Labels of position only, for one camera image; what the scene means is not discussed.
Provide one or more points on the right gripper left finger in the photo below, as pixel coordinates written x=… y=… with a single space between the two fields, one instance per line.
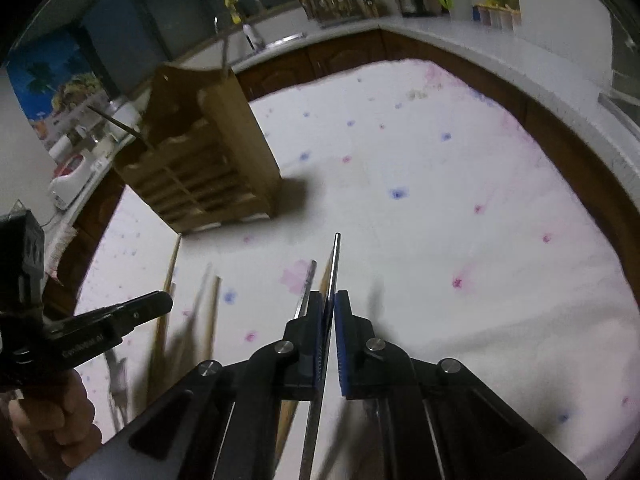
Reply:
x=219 y=422

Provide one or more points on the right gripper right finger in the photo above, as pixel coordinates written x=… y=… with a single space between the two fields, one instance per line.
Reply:
x=437 y=421

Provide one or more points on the person's left hand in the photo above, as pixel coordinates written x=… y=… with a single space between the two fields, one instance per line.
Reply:
x=57 y=431

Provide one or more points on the small metal spoon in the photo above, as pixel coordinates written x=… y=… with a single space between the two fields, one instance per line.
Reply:
x=117 y=389

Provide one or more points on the white red rice cooker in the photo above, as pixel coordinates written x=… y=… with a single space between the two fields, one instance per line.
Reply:
x=70 y=178

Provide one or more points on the floral white table cloth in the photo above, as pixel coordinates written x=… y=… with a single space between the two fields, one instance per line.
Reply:
x=459 y=238

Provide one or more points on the white pot cooker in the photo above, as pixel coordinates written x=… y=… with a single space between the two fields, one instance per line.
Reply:
x=122 y=110

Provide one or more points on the wooden utensil holder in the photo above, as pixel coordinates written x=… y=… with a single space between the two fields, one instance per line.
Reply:
x=201 y=157

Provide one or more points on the sink faucet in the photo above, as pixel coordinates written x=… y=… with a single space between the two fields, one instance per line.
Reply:
x=250 y=33

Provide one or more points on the stainless steel sink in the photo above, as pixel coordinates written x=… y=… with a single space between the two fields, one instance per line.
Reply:
x=285 y=40

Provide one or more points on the yellow detergent bottle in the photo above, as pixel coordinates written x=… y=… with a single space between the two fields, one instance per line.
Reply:
x=234 y=11

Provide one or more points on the spice jar rack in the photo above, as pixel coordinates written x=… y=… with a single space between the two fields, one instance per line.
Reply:
x=499 y=17

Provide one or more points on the dish drying rack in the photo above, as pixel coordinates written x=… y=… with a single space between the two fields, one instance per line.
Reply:
x=329 y=12

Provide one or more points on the fruit wall poster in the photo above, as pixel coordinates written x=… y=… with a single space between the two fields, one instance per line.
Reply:
x=55 y=86

